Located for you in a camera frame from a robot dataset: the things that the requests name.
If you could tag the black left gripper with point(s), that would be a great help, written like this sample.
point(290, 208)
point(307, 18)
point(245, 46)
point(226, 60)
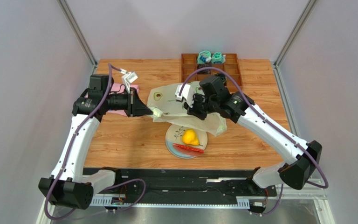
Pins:
point(134, 106)

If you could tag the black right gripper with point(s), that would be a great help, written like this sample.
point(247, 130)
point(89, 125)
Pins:
point(198, 103)

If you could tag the pale green avocado plastic bag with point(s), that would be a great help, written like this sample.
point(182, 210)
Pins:
point(162, 102)

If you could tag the yellow fake lemon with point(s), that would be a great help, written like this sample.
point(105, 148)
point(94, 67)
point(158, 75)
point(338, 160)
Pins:
point(190, 137)

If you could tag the red fake watermelon slice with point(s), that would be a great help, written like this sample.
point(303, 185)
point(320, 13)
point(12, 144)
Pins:
point(188, 150)

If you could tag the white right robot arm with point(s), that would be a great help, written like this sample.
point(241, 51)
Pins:
point(300, 158)

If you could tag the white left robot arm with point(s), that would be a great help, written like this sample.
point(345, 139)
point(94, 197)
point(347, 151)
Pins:
point(79, 143)

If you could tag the pink folded t-shirt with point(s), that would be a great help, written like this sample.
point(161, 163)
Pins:
point(98, 99)

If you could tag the dark rolled sock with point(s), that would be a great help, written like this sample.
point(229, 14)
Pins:
point(204, 72)

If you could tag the white blue ceramic plate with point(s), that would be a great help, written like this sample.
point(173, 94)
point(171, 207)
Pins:
point(174, 134)

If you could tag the wooden compartment tray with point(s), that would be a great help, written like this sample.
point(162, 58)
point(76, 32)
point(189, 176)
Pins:
point(231, 66)

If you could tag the teal rolled sock left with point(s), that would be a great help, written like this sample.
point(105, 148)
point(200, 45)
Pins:
point(204, 57)

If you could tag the teal rolled sock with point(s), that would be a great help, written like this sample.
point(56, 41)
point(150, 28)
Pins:
point(204, 57)
point(218, 58)

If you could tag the teal rolled sock right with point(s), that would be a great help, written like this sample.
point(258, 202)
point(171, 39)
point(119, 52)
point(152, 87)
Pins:
point(218, 58)

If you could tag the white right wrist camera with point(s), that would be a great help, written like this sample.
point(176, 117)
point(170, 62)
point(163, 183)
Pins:
point(185, 92)

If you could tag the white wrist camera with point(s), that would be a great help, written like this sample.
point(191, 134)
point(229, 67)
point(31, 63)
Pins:
point(185, 92)
point(128, 78)

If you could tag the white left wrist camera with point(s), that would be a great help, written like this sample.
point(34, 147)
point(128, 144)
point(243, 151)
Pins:
point(128, 78)

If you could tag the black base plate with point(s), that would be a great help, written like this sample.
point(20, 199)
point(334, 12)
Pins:
point(187, 186)

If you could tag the aluminium frame rail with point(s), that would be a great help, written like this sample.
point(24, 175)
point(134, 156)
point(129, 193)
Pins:
point(255, 206)

